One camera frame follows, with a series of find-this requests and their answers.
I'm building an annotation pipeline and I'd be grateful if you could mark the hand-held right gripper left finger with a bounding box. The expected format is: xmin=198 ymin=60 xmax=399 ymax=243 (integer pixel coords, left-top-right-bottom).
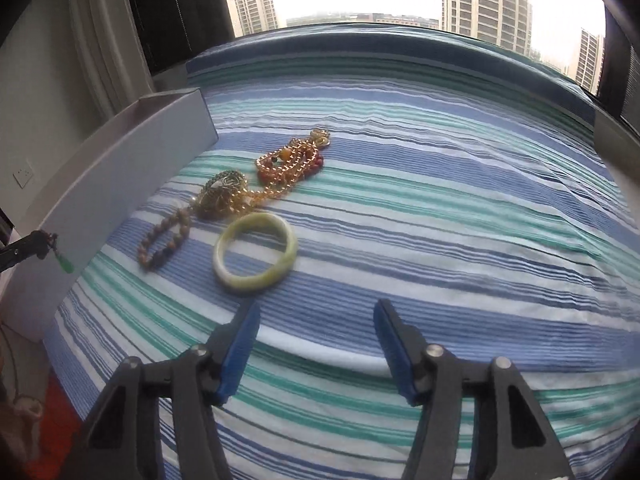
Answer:
xmin=60 ymin=300 xmax=262 ymax=480

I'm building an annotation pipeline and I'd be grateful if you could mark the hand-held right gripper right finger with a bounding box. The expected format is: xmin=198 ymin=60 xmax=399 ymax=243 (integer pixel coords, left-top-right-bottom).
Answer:
xmin=372 ymin=299 xmax=576 ymax=480

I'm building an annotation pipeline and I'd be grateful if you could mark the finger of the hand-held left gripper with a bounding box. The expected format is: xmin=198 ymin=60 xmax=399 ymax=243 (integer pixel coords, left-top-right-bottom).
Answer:
xmin=0 ymin=230 xmax=58 ymax=273

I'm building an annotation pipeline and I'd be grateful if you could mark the tan bead bracelet green pendant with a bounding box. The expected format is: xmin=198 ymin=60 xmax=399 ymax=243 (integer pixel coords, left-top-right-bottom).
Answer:
xmin=42 ymin=232 xmax=76 ymax=275

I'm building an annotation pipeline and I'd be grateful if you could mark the pale green jade bangle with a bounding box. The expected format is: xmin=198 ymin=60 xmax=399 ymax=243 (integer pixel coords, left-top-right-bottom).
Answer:
xmin=212 ymin=212 xmax=299 ymax=291

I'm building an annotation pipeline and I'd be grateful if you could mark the white cardboard box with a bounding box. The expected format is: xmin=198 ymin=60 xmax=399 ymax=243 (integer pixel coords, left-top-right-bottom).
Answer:
xmin=0 ymin=87 xmax=219 ymax=343

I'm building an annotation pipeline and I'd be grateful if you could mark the metal rose chain necklace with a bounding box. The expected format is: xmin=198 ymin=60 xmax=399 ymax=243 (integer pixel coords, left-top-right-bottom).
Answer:
xmin=192 ymin=170 xmax=258 ymax=221

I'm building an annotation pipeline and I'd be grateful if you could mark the gold chain necklace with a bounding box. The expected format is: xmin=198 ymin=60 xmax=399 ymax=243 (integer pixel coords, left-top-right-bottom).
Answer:
xmin=247 ymin=129 xmax=333 ymax=211

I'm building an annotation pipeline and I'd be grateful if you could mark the blue green striped bedsheet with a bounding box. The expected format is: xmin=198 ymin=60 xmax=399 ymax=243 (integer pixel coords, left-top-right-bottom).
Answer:
xmin=42 ymin=27 xmax=640 ymax=480

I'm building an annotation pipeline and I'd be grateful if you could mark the red cloth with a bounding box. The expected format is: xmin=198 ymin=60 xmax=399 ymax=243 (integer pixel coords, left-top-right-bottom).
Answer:
xmin=22 ymin=365 xmax=83 ymax=466

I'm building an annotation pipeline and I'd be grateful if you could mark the white curtain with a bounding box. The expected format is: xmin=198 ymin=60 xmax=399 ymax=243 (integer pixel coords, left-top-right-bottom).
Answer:
xmin=65 ymin=0 xmax=156 ymax=111

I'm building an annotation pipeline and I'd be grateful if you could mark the beige twin high-rise building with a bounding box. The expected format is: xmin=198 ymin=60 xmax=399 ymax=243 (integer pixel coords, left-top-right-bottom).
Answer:
xmin=231 ymin=0 xmax=281 ymax=37

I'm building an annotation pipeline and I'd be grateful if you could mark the slim high-rise building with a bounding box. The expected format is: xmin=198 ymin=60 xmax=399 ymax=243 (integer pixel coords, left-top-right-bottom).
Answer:
xmin=575 ymin=27 xmax=606 ymax=92

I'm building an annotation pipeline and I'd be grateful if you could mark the tall high-rise building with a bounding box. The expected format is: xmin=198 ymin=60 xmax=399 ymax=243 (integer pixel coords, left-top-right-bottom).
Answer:
xmin=440 ymin=0 xmax=533 ymax=56

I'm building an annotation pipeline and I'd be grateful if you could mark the white wall socket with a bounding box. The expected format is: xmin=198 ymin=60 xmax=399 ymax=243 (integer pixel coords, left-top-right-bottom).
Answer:
xmin=12 ymin=161 xmax=36 ymax=188

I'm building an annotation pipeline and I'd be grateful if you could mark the dark window frame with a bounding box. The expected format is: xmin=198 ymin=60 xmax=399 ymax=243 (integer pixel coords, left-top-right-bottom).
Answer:
xmin=122 ymin=0 xmax=236 ymax=76

